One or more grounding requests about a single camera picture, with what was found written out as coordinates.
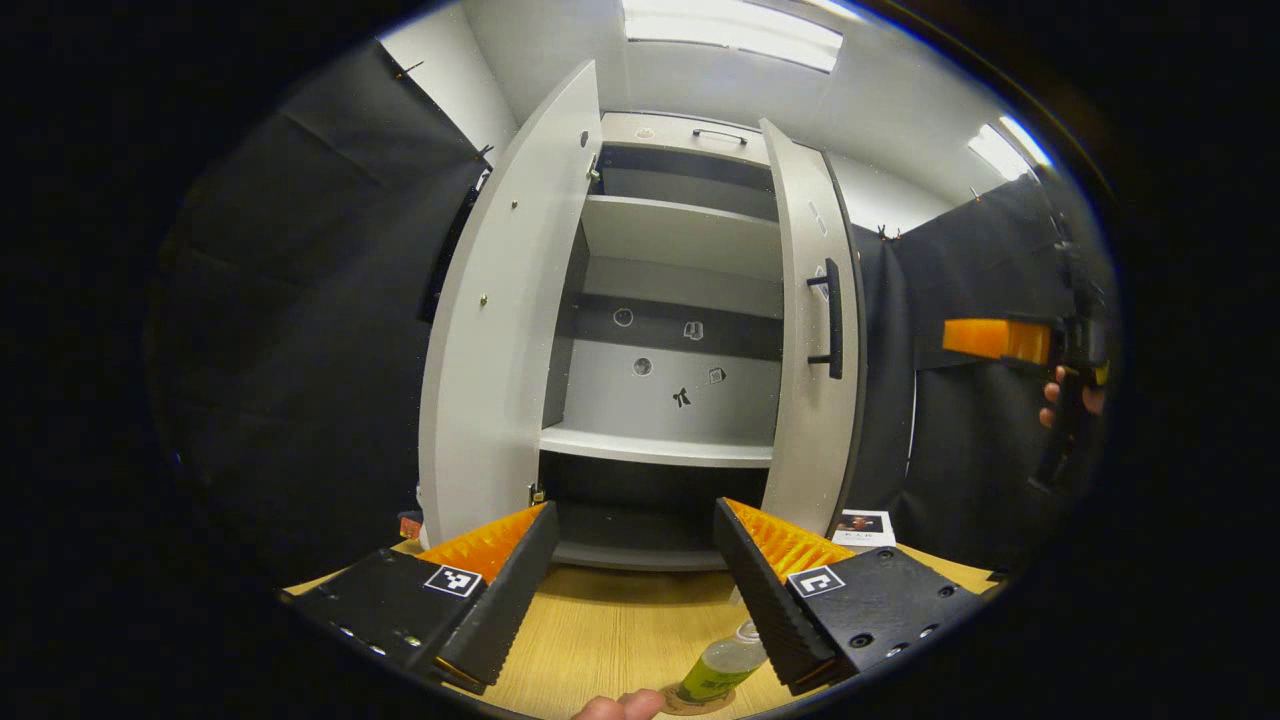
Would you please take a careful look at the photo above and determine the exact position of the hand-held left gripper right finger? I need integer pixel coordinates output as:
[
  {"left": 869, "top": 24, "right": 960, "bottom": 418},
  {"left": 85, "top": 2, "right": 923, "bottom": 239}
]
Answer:
[{"left": 712, "top": 497, "right": 986, "bottom": 697}]

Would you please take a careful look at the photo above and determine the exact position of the white cabinet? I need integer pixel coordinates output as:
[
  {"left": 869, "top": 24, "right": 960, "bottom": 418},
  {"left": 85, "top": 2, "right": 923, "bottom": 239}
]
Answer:
[{"left": 538, "top": 110, "right": 786, "bottom": 573}]

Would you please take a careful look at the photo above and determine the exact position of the round brown coaster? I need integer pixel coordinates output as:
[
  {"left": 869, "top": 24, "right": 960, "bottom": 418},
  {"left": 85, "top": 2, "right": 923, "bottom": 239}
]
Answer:
[{"left": 658, "top": 683, "right": 738, "bottom": 717}]

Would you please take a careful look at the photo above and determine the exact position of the white cabinet door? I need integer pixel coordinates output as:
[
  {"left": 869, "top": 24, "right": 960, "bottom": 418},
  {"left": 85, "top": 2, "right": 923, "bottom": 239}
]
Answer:
[
  {"left": 758, "top": 118, "right": 869, "bottom": 538},
  {"left": 418, "top": 58, "right": 604, "bottom": 549}
]

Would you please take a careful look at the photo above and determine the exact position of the white cabinet shelf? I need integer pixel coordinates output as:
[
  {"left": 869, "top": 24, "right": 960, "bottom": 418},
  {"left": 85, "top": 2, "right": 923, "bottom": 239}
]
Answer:
[
  {"left": 580, "top": 194, "right": 783, "bottom": 283},
  {"left": 540, "top": 425, "right": 776, "bottom": 469}
]

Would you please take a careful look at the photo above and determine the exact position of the green label bottle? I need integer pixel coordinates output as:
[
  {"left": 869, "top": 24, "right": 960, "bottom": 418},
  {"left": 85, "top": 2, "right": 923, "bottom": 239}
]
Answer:
[{"left": 677, "top": 618, "right": 771, "bottom": 705}]

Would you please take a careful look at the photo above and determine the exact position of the black right door handle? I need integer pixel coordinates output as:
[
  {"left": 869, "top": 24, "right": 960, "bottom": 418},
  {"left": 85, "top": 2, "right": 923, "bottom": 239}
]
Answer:
[{"left": 806, "top": 257, "right": 846, "bottom": 382}]

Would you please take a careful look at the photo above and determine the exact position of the white photo card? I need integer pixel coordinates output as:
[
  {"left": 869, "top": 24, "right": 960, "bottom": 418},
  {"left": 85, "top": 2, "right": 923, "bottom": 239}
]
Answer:
[{"left": 831, "top": 509, "right": 898, "bottom": 549}]

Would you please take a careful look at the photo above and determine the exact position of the large ceiling light panel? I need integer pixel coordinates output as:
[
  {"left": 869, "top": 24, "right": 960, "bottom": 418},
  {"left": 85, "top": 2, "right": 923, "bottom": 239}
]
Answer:
[{"left": 621, "top": 0, "right": 845, "bottom": 74}]

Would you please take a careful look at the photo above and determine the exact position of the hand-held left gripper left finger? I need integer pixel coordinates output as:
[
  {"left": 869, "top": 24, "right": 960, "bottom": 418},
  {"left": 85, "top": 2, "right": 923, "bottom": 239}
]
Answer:
[{"left": 280, "top": 501, "right": 561, "bottom": 696}]

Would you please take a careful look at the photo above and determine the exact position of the small ceiling light panel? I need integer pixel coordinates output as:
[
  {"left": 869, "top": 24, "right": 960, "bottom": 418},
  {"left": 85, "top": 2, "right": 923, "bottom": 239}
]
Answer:
[{"left": 966, "top": 113, "right": 1057, "bottom": 184}]

